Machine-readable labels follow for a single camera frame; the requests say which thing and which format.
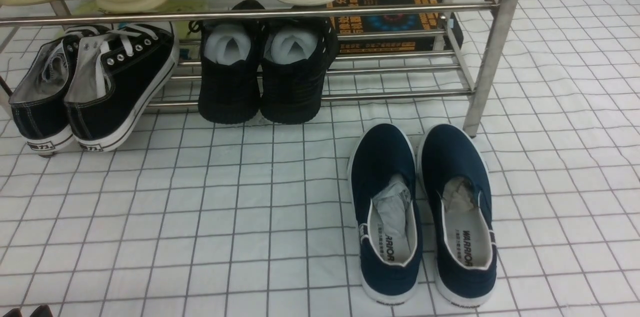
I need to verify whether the navy slip-on shoe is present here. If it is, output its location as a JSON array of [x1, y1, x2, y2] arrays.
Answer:
[[417, 123, 498, 309], [347, 123, 423, 306]]

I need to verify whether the silver metal shoe rack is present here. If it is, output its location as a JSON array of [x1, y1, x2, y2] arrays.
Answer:
[[1, 0, 519, 137]]

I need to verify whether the black mesh shoe right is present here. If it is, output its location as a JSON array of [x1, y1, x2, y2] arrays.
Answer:
[[260, 15, 339, 124]]

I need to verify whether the black mesh shoe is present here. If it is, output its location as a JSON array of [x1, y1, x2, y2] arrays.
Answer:
[[189, 18, 265, 124], [260, 15, 339, 124]]

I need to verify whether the black mesh shoe left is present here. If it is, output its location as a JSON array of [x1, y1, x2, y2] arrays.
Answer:
[[189, 18, 265, 124]]

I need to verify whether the black box orange print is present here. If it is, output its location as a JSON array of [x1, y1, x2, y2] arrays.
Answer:
[[326, 0, 442, 55]]

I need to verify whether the black canvas sneaker right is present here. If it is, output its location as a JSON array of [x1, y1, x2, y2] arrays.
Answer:
[[63, 21, 179, 152]]

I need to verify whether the black canvas sneaker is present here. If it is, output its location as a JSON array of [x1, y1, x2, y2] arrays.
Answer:
[[9, 24, 110, 155], [63, 21, 179, 152]]

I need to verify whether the black canvas sneaker left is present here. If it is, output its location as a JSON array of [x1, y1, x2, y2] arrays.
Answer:
[[9, 24, 110, 155]]

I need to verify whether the black object bottom left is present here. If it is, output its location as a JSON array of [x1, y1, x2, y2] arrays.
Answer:
[[3, 304, 54, 317]]

